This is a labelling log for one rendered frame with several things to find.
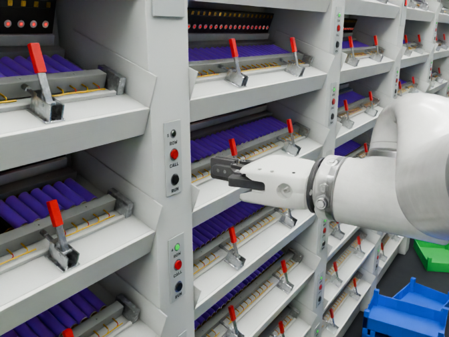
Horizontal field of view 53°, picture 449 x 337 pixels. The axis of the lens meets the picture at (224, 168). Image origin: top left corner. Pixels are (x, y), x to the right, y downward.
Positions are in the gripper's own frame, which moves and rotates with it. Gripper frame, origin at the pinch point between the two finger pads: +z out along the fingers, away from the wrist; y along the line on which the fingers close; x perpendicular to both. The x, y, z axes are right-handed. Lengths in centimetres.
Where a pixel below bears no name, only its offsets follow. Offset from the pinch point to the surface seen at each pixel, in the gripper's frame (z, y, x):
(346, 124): 13, 90, -8
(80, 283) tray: 11.5, -18.8, -13.9
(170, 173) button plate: 10.2, -0.5, -2.3
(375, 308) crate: 8, 130, -96
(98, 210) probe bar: 17.1, -10.1, -7.0
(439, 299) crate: -12, 166, -103
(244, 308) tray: 17, 33, -47
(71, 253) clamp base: 12.0, -19.4, -9.2
